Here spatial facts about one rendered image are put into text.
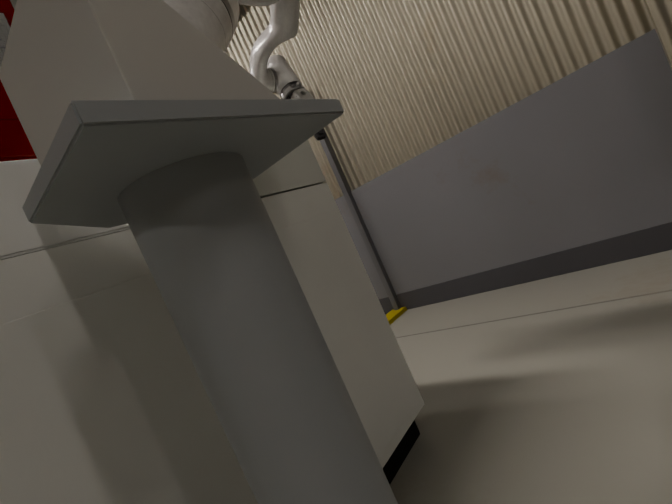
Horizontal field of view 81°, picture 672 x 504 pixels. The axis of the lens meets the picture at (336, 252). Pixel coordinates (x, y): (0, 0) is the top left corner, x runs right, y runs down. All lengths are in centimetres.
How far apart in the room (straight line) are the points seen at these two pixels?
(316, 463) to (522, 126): 199
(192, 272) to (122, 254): 32
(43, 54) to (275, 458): 49
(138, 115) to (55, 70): 18
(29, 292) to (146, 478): 32
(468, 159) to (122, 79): 207
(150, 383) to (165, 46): 51
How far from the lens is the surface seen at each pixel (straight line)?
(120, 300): 74
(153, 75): 42
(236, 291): 45
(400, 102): 250
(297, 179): 110
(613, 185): 223
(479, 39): 235
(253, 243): 46
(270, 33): 136
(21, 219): 74
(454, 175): 237
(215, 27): 65
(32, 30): 56
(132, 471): 73
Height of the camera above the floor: 66
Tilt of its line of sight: 2 degrees down
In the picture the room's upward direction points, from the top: 24 degrees counter-clockwise
